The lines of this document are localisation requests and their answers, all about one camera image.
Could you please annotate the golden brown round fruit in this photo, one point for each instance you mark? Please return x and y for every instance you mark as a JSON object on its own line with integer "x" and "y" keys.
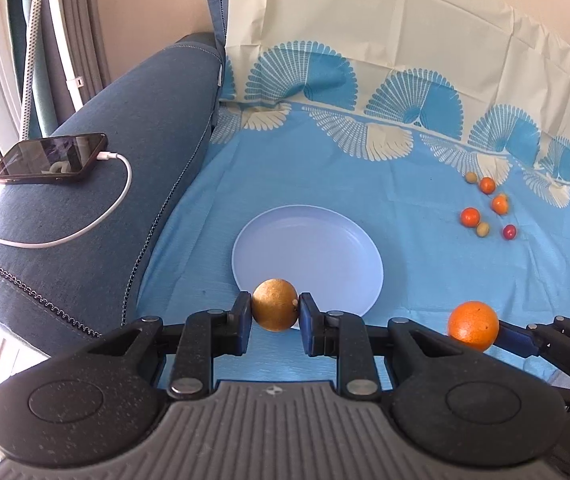
{"x": 275, "y": 306}

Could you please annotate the grey curtain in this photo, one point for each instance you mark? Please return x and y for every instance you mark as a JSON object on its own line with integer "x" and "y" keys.
{"x": 77, "y": 20}

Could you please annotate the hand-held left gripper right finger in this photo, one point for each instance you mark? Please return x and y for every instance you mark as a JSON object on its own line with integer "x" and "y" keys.
{"x": 307, "y": 325}

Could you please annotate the blue cream patterned sheet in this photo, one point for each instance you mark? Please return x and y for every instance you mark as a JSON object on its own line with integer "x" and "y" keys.
{"x": 365, "y": 170}

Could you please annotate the small orange tomato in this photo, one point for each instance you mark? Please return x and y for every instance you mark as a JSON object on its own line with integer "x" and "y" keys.
{"x": 470, "y": 217}
{"x": 488, "y": 185}
{"x": 500, "y": 204}

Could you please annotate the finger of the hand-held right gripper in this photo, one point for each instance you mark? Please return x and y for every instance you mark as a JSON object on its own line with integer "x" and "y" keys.
{"x": 517, "y": 338}

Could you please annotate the white dotted pole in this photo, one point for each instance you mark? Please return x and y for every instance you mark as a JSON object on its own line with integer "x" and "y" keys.
{"x": 32, "y": 60}

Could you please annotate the pale blue round plate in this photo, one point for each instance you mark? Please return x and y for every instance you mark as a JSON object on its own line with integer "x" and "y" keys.
{"x": 310, "y": 250}

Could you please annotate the black smartphone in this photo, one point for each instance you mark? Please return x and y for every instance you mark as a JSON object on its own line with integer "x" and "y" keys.
{"x": 47, "y": 157}

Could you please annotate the teal curtain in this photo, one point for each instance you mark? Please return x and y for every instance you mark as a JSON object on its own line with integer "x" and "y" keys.
{"x": 40, "y": 105}

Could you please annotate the red cherry tomato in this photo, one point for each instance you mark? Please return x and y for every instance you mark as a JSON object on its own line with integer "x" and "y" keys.
{"x": 509, "y": 232}

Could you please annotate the orange mandarin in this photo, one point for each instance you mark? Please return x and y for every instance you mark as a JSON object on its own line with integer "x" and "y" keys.
{"x": 473, "y": 324}

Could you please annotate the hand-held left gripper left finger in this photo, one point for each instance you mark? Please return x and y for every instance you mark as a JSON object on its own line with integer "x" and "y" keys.
{"x": 244, "y": 322}

